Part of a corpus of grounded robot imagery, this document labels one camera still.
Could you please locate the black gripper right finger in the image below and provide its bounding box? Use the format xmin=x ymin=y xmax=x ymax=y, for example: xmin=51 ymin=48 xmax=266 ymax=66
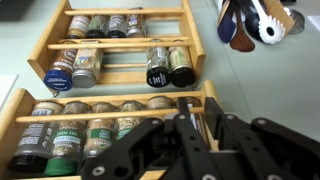
xmin=203 ymin=97 xmax=320 ymax=180

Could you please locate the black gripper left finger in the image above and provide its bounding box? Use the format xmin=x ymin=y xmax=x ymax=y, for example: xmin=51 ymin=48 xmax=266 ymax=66
xmin=80 ymin=97 xmax=223 ymax=180

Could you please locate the spice jar green lid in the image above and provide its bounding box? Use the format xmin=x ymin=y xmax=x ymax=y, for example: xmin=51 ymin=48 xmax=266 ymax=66
xmin=43 ymin=101 xmax=91 ymax=177

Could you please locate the spice jar silver lid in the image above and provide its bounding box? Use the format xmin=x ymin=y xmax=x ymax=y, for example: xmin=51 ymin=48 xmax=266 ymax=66
xmin=71 ymin=39 xmax=104 ymax=89

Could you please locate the spice jar blue lid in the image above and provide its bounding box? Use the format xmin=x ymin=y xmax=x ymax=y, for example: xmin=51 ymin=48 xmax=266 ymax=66
xmin=43 ymin=40 xmax=78 ymax=93

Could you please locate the dark spice jar black lid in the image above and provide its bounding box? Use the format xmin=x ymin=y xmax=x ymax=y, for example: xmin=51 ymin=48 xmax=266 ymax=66
xmin=7 ymin=100 xmax=64 ymax=174

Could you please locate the glass spice jar green label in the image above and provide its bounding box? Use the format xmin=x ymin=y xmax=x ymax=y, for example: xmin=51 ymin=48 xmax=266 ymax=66
xmin=114 ymin=99 xmax=146 ymax=141
xmin=81 ymin=102 xmax=118 ymax=161

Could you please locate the brown wooden spoon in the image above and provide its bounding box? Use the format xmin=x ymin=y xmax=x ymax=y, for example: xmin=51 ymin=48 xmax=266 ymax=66
xmin=229 ymin=6 xmax=257 ymax=53

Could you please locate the white slotted spoon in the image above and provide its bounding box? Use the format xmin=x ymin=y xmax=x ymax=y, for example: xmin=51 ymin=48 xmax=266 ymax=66
xmin=249 ymin=0 xmax=287 ymax=45

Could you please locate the dark blue spatula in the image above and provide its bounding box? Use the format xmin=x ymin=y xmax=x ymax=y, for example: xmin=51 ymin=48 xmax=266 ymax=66
xmin=216 ymin=0 xmax=238 ymax=44

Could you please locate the black plastic spoon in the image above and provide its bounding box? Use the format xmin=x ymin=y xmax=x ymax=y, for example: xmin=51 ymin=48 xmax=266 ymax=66
xmin=237 ymin=0 xmax=264 ymax=34

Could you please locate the metal utensil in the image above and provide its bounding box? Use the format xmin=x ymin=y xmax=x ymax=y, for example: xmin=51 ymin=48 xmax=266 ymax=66
xmin=283 ymin=6 xmax=306 ymax=36

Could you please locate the flat wooden spatula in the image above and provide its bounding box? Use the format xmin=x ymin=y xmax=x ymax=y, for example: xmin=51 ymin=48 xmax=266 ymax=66
xmin=264 ymin=0 xmax=296 ymax=34

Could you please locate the wooden wall spice rack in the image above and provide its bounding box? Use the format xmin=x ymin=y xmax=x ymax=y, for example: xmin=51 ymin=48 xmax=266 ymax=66
xmin=0 ymin=79 xmax=221 ymax=180
xmin=27 ymin=0 xmax=207 ymax=93

